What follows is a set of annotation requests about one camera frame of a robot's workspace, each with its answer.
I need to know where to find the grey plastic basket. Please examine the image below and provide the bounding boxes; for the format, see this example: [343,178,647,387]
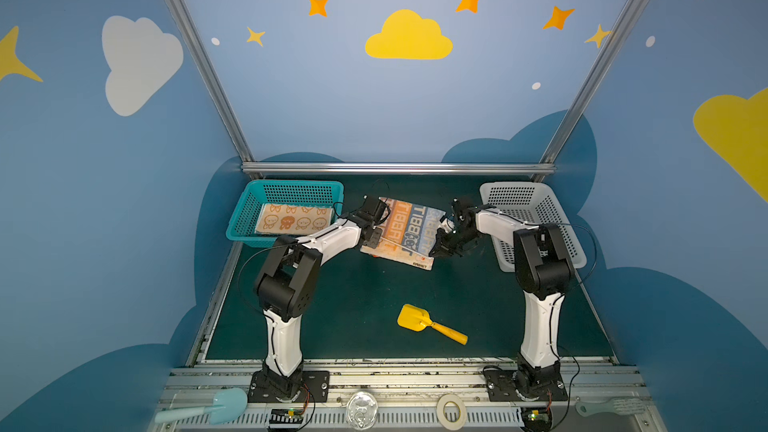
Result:
[479,181,587,269]

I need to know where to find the orange patterned towel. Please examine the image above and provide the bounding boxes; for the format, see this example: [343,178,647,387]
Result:
[254,203,334,236]

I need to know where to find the teal plastic basket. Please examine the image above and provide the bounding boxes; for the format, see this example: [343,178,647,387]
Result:
[226,179,344,248]

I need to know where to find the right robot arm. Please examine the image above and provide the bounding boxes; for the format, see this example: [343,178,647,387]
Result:
[429,198,575,388]

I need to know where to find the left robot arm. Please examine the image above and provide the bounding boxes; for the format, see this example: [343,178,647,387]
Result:
[253,202,389,396]

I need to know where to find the yellow toy shovel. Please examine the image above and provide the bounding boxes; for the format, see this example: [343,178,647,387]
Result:
[397,304,468,345]

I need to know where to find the white tape roll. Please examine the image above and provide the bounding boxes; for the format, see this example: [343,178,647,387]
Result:
[435,394,468,431]

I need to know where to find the clear round lid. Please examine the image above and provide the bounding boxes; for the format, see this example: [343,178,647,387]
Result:
[346,391,378,431]

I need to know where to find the right circuit board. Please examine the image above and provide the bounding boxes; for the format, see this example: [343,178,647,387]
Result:
[521,408,552,432]

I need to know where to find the circuit board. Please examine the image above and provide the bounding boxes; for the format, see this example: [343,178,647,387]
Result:
[266,408,309,431]
[521,408,552,432]

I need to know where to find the left circuit board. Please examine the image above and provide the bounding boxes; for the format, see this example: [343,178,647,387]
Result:
[266,408,309,431]

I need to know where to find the grey-green brush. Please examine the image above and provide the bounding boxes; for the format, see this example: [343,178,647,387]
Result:
[576,398,647,417]

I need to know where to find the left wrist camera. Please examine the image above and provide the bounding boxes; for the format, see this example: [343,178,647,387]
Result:
[358,196,390,226]

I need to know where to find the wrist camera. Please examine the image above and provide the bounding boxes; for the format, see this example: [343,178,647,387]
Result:
[358,196,390,226]
[438,216,456,234]

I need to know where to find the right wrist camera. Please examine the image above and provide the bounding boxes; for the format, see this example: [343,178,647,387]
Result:
[438,216,456,234]

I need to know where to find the aluminium frame back rail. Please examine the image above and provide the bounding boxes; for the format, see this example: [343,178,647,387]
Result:
[241,161,556,176]

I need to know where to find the aluminium front rail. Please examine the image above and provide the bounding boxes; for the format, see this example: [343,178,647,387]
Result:
[149,357,655,432]

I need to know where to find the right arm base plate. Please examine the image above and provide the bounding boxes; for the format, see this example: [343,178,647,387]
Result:
[482,365,569,402]

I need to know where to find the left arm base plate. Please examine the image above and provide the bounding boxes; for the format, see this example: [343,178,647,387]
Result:
[247,368,330,403]

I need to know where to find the aluminium frame left post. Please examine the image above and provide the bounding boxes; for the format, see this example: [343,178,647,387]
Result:
[164,0,263,180]

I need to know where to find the aluminium frame post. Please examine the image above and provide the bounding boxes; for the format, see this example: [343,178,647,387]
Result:
[164,0,263,180]
[531,0,650,182]

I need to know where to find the aluminium frame right post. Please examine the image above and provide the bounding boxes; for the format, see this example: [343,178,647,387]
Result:
[531,0,650,182]

